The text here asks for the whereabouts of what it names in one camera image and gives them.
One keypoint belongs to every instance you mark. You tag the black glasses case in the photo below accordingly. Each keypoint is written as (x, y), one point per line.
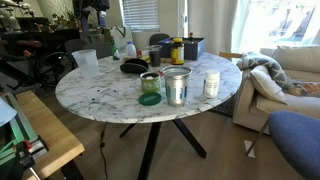
(134, 66)

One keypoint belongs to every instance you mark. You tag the translucent plastic cup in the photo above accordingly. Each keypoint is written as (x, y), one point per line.
(86, 63)

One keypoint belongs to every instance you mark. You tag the green open jar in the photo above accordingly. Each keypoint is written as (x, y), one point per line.
(150, 85)

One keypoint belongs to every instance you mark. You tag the green jar lid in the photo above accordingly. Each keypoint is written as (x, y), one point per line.
(150, 99)

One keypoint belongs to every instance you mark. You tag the dark glass tumbler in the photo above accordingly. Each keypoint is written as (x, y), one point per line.
(155, 57)

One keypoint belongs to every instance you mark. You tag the brown jar yellow lid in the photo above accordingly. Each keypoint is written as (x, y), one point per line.
(177, 52)

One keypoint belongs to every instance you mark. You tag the small red object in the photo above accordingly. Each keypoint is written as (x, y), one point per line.
(139, 53)

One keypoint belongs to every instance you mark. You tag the white bottle blue cap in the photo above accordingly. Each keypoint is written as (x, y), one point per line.
(131, 50)

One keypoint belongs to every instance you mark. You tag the white pill bottle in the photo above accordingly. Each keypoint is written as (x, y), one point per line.
(211, 85)

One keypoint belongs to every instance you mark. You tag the dark grey shell chair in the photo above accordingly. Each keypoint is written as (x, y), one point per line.
(158, 38)

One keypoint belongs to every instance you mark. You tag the navy blue box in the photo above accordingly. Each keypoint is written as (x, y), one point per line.
(193, 48)

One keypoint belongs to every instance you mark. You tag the green glass bottle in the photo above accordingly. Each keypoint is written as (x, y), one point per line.
(115, 51)

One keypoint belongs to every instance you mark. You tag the black table base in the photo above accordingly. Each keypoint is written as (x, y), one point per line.
(150, 150)

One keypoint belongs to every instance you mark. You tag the small red-capped sauce bottle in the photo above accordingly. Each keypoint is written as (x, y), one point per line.
(191, 38)

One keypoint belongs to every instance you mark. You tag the white green bag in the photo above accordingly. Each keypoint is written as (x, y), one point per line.
(121, 36)

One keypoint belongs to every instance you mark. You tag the white window blinds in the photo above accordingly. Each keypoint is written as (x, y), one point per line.
(140, 15)

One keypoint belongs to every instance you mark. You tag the wooden chair back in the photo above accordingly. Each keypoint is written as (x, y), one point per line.
(230, 54)

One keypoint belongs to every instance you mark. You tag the white pillow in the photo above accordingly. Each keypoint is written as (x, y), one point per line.
(266, 83)

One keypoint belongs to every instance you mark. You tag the white paper sheet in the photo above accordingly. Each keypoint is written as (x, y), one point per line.
(249, 149)

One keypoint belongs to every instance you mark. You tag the grey patterned blanket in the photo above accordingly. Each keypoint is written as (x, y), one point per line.
(263, 60)

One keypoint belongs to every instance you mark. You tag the black bicycle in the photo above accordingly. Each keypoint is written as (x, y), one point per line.
(50, 70)

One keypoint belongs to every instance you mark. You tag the wooden bench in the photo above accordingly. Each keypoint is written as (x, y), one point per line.
(50, 130)

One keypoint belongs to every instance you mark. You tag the potted plant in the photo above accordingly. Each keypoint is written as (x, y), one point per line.
(65, 19)

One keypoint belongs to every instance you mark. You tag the beige sofa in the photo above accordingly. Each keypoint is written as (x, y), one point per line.
(300, 106)

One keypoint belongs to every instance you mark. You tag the colourful patterned pillow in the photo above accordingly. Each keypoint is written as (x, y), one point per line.
(305, 89)

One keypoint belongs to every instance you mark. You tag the red black power tool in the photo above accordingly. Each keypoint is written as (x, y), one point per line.
(23, 160)

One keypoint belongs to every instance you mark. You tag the grey green guide rail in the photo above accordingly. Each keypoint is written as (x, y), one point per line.
(20, 133)

